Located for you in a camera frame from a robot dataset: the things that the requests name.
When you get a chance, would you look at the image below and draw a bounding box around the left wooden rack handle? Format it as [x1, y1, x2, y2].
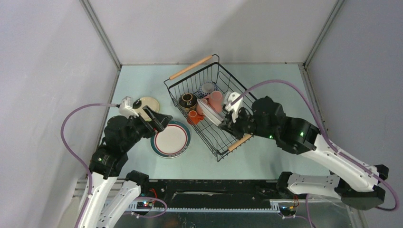
[169, 55, 213, 80]

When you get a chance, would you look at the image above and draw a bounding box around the small pink cup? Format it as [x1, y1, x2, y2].
[196, 98, 208, 115]

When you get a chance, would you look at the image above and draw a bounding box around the cream plate with plum blossom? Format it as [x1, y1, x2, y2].
[133, 96, 160, 122]

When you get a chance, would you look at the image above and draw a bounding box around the orange cup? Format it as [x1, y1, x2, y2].
[187, 110, 204, 125]

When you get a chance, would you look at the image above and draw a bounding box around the right controller board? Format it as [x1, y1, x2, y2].
[279, 205, 299, 218]

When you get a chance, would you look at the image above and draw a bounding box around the green red rim plate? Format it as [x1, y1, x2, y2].
[150, 121, 191, 159]

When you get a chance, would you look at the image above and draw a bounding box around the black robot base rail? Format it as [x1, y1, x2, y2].
[140, 179, 295, 210]

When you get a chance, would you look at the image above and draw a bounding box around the Just To Eat plate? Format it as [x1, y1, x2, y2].
[201, 103, 224, 126]

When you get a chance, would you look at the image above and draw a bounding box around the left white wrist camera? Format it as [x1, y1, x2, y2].
[118, 96, 140, 118]

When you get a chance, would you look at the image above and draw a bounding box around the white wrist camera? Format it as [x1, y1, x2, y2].
[223, 92, 243, 123]
[118, 96, 140, 118]

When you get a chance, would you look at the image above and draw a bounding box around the large pink cup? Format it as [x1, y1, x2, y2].
[207, 91, 224, 113]

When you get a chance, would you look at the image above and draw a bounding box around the controller board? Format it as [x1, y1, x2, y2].
[279, 205, 299, 218]
[135, 201, 154, 210]

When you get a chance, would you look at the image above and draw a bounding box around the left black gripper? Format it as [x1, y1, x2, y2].
[122, 104, 173, 151]

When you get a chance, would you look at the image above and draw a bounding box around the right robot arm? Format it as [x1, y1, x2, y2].
[219, 92, 388, 210]

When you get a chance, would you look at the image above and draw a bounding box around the left controller board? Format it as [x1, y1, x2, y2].
[135, 201, 154, 210]

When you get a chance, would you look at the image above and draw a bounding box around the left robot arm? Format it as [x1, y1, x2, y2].
[75, 106, 173, 228]

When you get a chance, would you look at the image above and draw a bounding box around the black wire dish rack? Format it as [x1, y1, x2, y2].
[164, 54, 247, 161]

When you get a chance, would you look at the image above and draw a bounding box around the dark brown glazed bowl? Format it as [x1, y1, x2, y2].
[178, 93, 198, 113]

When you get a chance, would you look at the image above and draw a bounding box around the wooden rack handle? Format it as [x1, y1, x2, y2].
[228, 134, 252, 152]
[169, 55, 213, 80]

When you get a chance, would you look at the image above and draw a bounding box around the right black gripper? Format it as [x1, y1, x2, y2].
[218, 105, 277, 140]

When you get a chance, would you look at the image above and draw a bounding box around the blue white patterned cup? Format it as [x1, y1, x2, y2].
[197, 82, 218, 98]

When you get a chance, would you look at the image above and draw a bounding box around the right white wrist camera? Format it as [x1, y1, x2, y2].
[223, 92, 243, 123]

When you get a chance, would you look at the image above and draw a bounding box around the right wooden rack handle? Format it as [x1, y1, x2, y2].
[228, 134, 252, 152]

